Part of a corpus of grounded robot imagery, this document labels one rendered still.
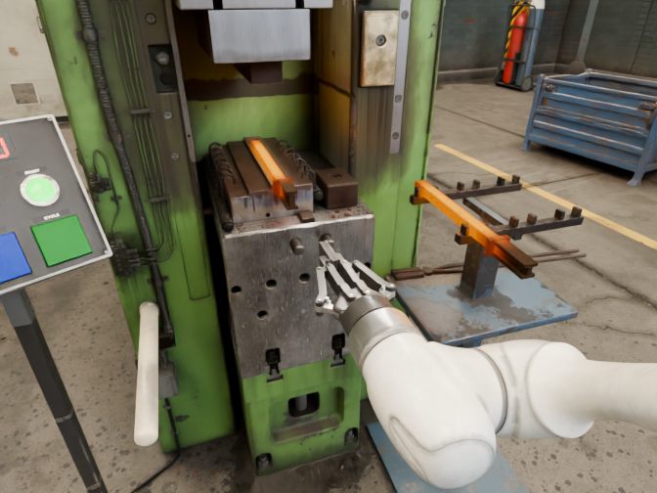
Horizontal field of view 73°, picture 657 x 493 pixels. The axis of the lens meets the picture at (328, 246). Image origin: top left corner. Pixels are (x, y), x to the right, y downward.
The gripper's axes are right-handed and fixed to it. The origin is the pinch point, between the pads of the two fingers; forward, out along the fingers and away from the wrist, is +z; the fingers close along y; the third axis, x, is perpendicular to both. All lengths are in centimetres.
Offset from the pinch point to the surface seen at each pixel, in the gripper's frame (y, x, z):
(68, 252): -43.3, -0.7, 17.6
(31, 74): -171, -40, 550
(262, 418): -11, -71, 30
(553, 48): 687, -55, 689
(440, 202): 33.1, -2.3, 18.5
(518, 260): 32.2, -1.5, -9.3
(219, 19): -10, 35, 35
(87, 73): -38, 25, 49
